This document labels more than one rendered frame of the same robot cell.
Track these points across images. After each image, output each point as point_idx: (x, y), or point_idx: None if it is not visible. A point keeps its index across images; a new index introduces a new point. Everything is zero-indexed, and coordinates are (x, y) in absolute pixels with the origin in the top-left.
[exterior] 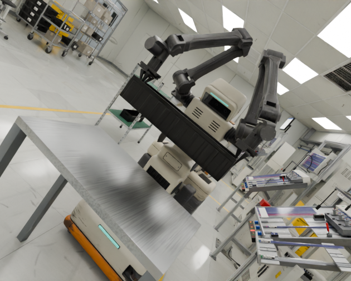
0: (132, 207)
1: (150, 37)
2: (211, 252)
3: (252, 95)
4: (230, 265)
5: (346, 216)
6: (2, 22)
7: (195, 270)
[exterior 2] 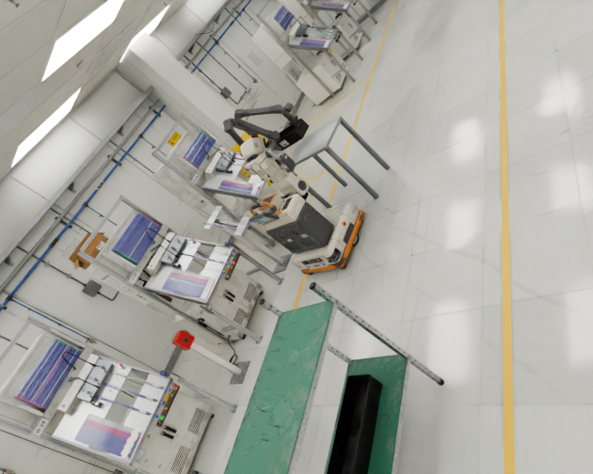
0: (306, 141)
1: (290, 103)
2: (259, 342)
3: (240, 140)
4: (241, 355)
5: (165, 253)
6: None
7: (281, 300)
